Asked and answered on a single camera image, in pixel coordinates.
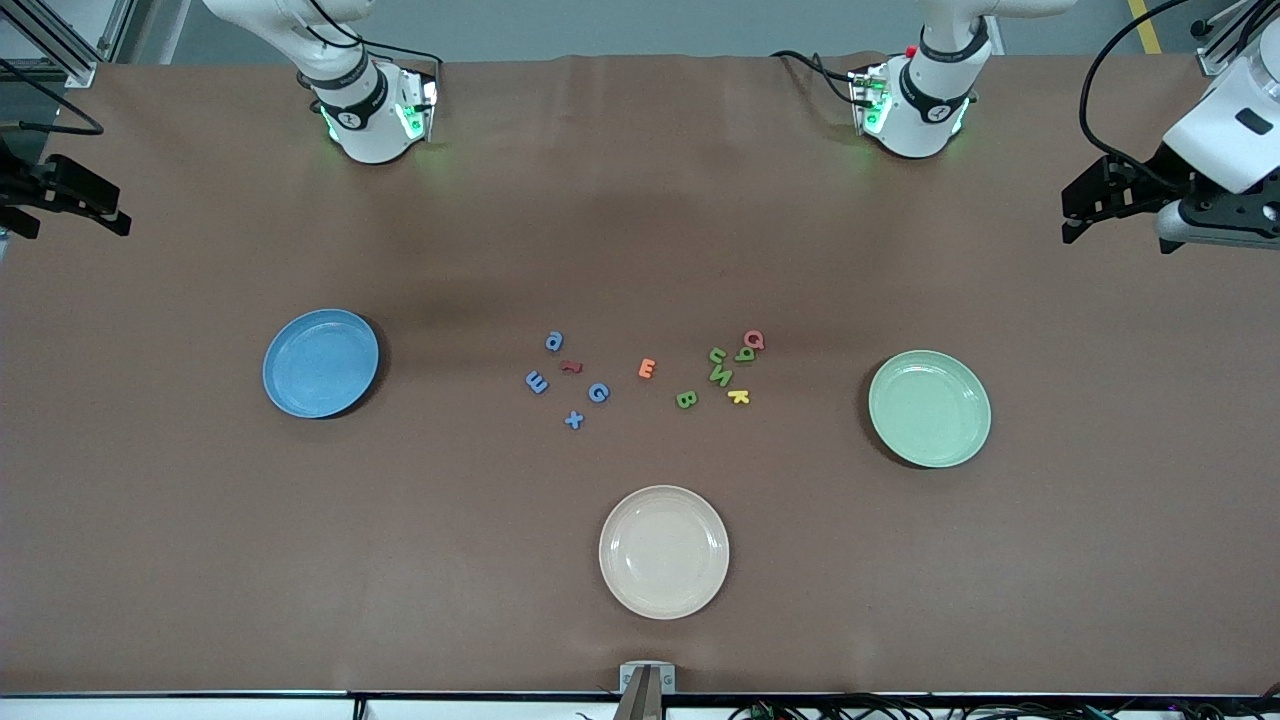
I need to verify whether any grey metal camera mount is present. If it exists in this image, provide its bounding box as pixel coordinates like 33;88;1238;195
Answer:
612;662;677;720

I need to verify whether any aluminium frame post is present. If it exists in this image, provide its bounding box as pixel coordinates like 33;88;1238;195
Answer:
0;0;136;89
1192;0;1261;76

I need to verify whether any black cable bundle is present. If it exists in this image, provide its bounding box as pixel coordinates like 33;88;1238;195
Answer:
730;693;1280;720

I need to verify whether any brown table cover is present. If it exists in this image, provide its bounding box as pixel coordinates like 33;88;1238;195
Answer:
0;52;1280;698

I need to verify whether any blue plate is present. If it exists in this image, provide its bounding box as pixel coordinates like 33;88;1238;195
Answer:
262;308;381;419

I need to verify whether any black left base cable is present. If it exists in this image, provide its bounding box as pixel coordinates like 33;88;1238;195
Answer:
770;48;863;106

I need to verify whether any beige plate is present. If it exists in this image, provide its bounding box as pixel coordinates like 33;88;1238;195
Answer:
598;485;731;621

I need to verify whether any green plate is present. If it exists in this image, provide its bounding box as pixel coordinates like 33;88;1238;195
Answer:
868;349;993;469

